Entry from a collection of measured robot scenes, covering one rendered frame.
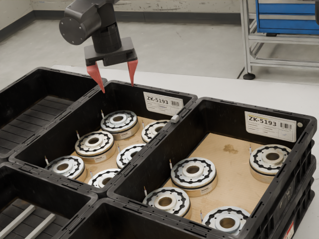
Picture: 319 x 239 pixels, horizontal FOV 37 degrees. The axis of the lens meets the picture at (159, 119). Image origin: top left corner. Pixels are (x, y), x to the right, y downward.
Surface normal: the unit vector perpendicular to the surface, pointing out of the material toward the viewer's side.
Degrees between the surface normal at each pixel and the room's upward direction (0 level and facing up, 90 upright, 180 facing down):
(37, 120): 0
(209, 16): 90
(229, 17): 90
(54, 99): 0
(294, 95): 0
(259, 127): 90
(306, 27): 90
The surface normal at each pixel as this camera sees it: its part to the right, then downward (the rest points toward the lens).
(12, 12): 0.89, 0.11
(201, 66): -0.16, -0.83
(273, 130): -0.55, 0.53
